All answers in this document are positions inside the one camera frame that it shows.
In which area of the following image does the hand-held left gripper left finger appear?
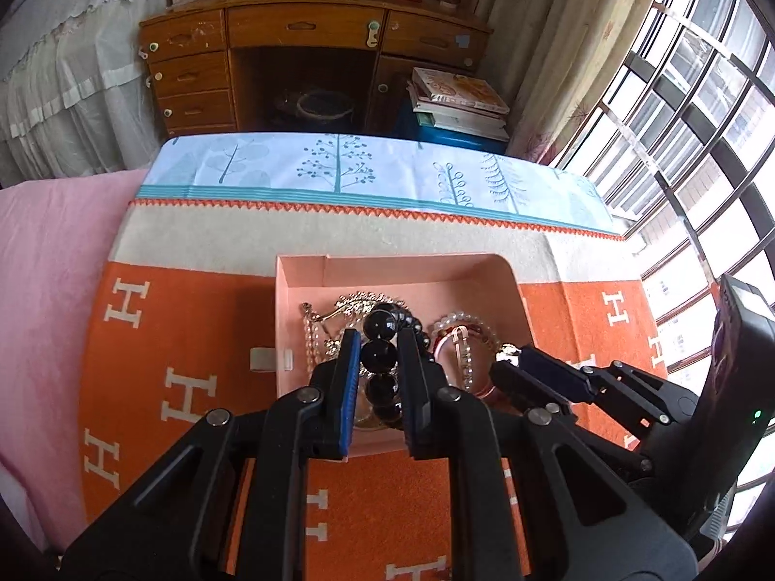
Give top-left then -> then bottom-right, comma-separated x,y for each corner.
57,328 -> 364,581

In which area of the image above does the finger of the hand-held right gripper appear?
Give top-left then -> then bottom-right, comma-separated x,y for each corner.
519,345 -> 700,430
489,361 -> 658,485

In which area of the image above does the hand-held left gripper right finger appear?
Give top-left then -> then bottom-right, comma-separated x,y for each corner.
396,330 -> 700,581

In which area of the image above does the black bead bracelet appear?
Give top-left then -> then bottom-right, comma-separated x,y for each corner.
360,301 -> 434,430

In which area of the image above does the pearl necklace with flower pendant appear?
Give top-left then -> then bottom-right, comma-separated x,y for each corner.
299,301 -> 340,382

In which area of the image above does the red cord bracelet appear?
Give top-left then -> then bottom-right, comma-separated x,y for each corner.
433,323 -> 503,400

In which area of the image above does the white pearl bracelet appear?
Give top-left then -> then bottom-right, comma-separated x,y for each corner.
429,311 -> 500,394

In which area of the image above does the gold rhinestone hair comb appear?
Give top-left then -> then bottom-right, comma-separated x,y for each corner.
315,290 -> 408,355

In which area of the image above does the pink paper box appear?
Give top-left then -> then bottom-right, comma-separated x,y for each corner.
275,254 -> 540,458

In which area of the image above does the small white clasp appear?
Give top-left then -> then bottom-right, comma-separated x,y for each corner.
249,348 -> 295,373

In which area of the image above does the orange patterned blanket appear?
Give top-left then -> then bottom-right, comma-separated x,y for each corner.
78,199 -> 670,581

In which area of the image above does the blue leaf print sheet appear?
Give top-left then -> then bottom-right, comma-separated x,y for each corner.
142,132 -> 624,237

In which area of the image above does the metal window grille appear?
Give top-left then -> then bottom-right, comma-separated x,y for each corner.
551,0 -> 775,497

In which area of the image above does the blue storage box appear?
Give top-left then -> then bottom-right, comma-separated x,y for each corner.
393,100 -> 510,155

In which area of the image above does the round woven basket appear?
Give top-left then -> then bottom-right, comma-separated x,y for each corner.
272,88 -> 355,128

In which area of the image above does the stack of books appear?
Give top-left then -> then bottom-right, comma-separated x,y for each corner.
407,66 -> 512,143

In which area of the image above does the pink bed sheet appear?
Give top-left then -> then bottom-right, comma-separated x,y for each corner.
0,169 -> 152,551

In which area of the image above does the beige curtain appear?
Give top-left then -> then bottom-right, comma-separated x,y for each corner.
472,0 -> 673,164

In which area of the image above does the wooden desk with drawers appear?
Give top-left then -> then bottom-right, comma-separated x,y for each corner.
138,0 -> 494,140

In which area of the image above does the white lace cloth cover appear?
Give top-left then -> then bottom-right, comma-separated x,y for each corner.
0,0 -> 173,185

